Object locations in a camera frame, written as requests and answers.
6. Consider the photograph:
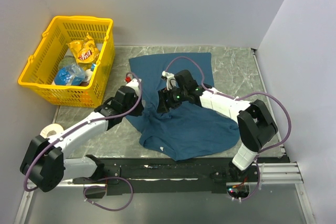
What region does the aluminium frame rail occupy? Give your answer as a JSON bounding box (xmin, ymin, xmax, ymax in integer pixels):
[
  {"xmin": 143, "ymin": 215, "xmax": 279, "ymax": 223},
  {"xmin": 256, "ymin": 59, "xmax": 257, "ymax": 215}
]
[{"xmin": 14, "ymin": 162, "xmax": 316, "ymax": 223}]

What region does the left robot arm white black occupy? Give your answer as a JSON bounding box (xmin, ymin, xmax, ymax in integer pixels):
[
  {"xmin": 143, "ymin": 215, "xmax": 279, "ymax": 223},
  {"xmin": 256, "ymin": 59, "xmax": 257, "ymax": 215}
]
[{"xmin": 20, "ymin": 86, "xmax": 143, "ymax": 192}]

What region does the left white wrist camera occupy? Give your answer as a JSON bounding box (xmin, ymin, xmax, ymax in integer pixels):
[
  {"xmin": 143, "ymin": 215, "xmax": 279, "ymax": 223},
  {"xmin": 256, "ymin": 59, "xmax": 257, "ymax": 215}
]
[{"xmin": 125, "ymin": 76, "xmax": 141, "ymax": 92}]

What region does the small white bottle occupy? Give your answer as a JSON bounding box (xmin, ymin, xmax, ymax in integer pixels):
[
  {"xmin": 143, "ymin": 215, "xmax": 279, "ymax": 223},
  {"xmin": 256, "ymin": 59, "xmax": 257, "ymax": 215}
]
[{"xmin": 84, "ymin": 63, "xmax": 96, "ymax": 82}]

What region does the yellow snack bag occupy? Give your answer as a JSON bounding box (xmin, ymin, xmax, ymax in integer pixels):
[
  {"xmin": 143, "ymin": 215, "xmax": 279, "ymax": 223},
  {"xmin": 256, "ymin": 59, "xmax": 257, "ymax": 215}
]
[{"xmin": 67, "ymin": 33, "xmax": 100, "ymax": 64}]

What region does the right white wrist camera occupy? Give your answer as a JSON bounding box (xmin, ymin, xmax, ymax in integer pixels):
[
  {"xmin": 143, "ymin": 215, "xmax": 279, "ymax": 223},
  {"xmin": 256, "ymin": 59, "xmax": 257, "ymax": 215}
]
[{"xmin": 161, "ymin": 71, "xmax": 176, "ymax": 90}]

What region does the yellow plastic basket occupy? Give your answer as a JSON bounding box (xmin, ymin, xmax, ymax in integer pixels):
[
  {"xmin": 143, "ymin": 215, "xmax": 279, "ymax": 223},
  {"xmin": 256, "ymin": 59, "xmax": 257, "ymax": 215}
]
[{"xmin": 18, "ymin": 16, "xmax": 115, "ymax": 108}]

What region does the blue t-shirt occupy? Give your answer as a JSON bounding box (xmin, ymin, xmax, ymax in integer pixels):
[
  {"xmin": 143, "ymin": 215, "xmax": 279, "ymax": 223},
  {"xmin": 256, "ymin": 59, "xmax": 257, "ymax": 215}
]
[{"xmin": 127, "ymin": 52, "xmax": 240, "ymax": 161}]

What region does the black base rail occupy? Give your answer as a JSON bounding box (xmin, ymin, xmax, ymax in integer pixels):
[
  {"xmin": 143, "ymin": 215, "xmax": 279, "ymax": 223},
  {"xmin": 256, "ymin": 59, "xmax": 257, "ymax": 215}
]
[{"xmin": 70, "ymin": 157, "xmax": 289, "ymax": 196}]

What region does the toilet paper roll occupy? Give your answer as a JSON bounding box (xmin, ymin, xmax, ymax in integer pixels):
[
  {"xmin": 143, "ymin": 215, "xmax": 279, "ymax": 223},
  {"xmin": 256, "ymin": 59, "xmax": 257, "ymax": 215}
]
[{"xmin": 40, "ymin": 123, "xmax": 64, "ymax": 138}]

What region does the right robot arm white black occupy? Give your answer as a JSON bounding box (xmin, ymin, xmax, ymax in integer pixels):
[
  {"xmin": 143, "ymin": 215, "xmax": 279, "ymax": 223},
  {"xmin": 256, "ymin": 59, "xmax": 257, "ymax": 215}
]
[{"xmin": 157, "ymin": 70, "xmax": 278, "ymax": 182}]

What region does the blue plastic bag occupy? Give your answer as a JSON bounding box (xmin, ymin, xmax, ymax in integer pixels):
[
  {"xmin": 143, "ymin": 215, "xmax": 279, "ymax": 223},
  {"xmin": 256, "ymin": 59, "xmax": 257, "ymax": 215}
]
[{"xmin": 54, "ymin": 63, "xmax": 86, "ymax": 86}]

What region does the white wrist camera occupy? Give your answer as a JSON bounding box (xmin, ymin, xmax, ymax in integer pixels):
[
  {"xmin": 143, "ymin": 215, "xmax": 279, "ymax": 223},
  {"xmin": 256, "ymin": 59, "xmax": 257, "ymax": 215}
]
[
  {"xmin": 125, "ymin": 76, "xmax": 141, "ymax": 92},
  {"xmin": 161, "ymin": 71, "xmax": 176, "ymax": 90}
]

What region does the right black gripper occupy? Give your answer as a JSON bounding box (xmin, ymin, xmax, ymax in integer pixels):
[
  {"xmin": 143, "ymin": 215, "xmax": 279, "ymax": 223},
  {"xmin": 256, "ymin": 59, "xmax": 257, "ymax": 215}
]
[{"xmin": 156, "ymin": 84, "xmax": 187, "ymax": 114}]

